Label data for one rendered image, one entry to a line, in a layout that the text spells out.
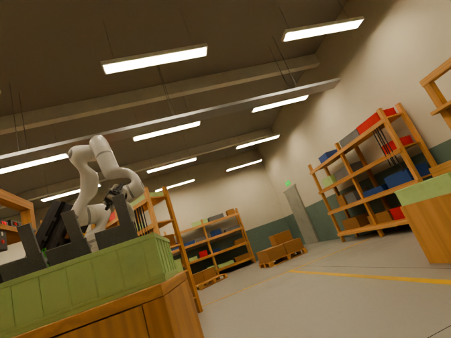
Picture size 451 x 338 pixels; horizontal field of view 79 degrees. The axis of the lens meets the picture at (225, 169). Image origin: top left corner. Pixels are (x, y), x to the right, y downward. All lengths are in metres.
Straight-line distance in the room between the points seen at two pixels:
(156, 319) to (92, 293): 0.25
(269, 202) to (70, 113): 8.50
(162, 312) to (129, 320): 0.10
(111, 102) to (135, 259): 5.48
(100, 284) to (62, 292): 0.12
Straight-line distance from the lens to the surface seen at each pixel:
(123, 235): 1.18
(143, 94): 6.33
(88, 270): 1.08
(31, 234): 1.26
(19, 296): 1.18
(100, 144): 1.61
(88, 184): 1.81
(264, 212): 11.91
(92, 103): 6.42
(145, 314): 0.95
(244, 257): 10.98
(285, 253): 7.98
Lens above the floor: 0.82
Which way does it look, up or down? 16 degrees up
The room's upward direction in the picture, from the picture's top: 20 degrees counter-clockwise
